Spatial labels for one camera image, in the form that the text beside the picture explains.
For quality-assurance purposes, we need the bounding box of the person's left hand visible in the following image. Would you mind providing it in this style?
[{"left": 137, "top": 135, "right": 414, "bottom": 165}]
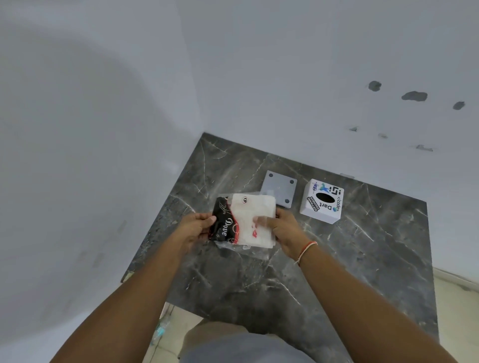
[{"left": 176, "top": 212, "right": 218, "bottom": 254}]

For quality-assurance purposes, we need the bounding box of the person's right hand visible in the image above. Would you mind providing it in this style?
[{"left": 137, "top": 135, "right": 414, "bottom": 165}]
[{"left": 254, "top": 208, "right": 309, "bottom": 260}]

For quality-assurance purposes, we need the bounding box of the black and white tissue pack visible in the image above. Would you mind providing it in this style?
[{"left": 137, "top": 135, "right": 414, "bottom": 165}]
[{"left": 208, "top": 192, "right": 278, "bottom": 260}]

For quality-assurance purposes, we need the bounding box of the person's right forearm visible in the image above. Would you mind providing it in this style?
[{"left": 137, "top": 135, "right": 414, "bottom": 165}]
[{"left": 293, "top": 242, "right": 459, "bottom": 363}]

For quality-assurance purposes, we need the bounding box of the person's left forearm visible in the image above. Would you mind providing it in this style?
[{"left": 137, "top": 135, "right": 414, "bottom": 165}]
[{"left": 50, "top": 233, "right": 188, "bottom": 363}]

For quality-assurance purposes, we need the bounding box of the grey square box lid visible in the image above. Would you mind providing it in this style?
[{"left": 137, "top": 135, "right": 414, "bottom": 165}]
[{"left": 260, "top": 171, "right": 298, "bottom": 209}]

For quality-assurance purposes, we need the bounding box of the white tissue box with stickers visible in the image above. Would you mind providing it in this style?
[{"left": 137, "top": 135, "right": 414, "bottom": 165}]
[{"left": 300, "top": 178, "right": 345, "bottom": 225}]

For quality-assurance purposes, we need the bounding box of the clear plastic bottle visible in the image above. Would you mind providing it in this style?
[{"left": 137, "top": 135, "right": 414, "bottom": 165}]
[{"left": 150, "top": 316, "right": 172, "bottom": 346}]

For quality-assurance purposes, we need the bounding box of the person's grey shirt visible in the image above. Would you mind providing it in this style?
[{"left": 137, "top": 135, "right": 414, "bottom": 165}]
[{"left": 178, "top": 320, "right": 319, "bottom": 363}]

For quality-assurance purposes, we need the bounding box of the red and white thread bracelet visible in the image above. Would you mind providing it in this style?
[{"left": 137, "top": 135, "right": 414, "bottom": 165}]
[{"left": 296, "top": 241, "right": 318, "bottom": 266}]

